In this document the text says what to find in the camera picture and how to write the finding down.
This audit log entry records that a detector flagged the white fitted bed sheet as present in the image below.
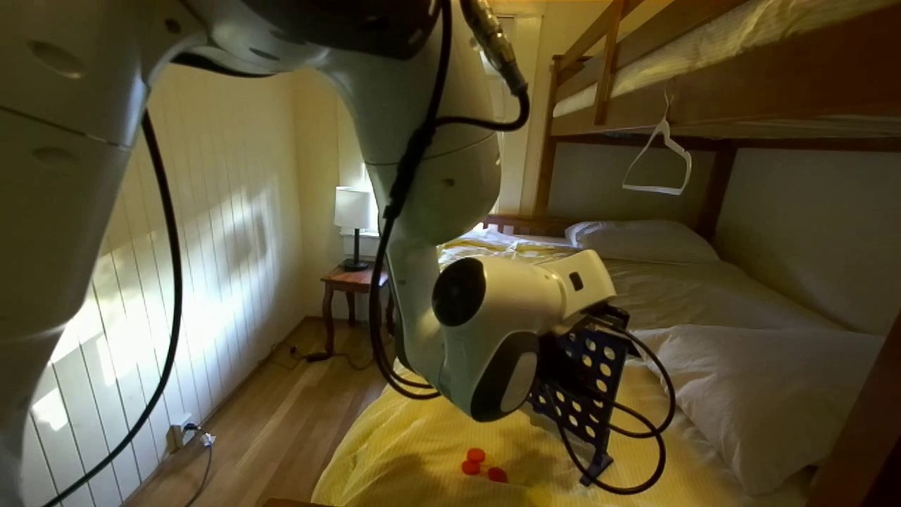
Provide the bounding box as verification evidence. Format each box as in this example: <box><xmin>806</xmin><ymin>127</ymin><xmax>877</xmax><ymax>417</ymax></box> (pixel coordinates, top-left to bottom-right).
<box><xmin>449</xmin><ymin>221</ymin><xmax>847</xmax><ymax>340</ymax></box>

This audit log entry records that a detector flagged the small wooden side table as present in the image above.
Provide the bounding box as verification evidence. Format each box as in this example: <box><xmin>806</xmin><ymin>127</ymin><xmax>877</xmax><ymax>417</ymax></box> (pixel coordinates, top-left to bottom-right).
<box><xmin>318</xmin><ymin>265</ymin><xmax>398</xmax><ymax>362</ymax></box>

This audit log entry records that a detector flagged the white shade table lamp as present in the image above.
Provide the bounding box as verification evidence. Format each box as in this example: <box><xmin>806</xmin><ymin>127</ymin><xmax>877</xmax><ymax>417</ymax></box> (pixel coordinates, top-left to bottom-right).
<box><xmin>332</xmin><ymin>183</ymin><xmax>377</xmax><ymax>276</ymax></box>

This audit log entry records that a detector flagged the white power strip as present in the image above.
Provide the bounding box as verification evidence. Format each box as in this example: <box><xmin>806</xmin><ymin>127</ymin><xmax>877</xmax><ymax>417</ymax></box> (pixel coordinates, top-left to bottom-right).
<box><xmin>163</xmin><ymin>417</ymin><xmax>219</xmax><ymax>454</ymax></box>

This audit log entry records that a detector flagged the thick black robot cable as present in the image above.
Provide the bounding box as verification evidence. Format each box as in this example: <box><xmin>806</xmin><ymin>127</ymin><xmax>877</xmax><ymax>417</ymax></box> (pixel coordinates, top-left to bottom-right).
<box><xmin>40</xmin><ymin>110</ymin><xmax>187</xmax><ymax>507</ymax></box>

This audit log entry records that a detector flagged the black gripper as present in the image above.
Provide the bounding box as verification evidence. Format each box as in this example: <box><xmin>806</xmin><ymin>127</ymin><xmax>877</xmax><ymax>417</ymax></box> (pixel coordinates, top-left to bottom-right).
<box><xmin>561</xmin><ymin>300</ymin><xmax>634</xmax><ymax>344</ymax></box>

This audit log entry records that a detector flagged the white clothes hanger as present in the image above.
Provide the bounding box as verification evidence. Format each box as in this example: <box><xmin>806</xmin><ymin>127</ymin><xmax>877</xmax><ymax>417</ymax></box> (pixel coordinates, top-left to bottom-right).
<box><xmin>619</xmin><ymin>92</ymin><xmax>698</xmax><ymax>199</ymax></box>

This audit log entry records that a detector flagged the black looped gripper cable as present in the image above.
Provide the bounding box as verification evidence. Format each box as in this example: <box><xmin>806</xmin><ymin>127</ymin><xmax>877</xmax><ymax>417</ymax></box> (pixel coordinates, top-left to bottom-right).
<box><xmin>553</xmin><ymin>319</ymin><xmax>678</xmax><ymax>498</ymax></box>

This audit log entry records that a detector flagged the blue connect four frame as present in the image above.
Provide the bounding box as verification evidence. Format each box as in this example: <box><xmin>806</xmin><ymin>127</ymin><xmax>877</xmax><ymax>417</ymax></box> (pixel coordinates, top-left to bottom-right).
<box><xmin>527</xmin><ymin>313</ymin><xmax>634</xmax><ymax>490</ymax></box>

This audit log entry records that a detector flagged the yellow bed sheet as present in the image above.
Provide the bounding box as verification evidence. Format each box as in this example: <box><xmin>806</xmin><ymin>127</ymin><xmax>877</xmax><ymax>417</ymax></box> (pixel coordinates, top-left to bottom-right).
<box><xmin>306</xmin><ymin>237</ymin><xmax>819</xmax><ymax>507</ymax></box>

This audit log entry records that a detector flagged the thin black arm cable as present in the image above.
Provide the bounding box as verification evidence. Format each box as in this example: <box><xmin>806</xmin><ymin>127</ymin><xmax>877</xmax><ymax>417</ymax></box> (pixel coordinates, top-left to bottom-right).
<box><xmin>367</xmin><ymin>0</ymin><xmax>532</xmax><ymax>402</ymax></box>

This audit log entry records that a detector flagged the wooden bunk bed frame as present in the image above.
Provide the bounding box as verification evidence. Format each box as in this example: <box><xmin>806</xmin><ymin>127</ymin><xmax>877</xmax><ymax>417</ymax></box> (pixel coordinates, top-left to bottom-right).
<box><xmin>487</xmin><ymin>0</ymin><xmax>901</xmax><ymax>507</ymax></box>

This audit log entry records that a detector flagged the window with white blind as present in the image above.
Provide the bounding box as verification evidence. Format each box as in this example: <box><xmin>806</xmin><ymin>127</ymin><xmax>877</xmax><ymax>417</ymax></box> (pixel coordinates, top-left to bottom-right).
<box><xmin>358</xmin><ymin>161</ymin><xmax>389</xmax><ymax>240</ymax></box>

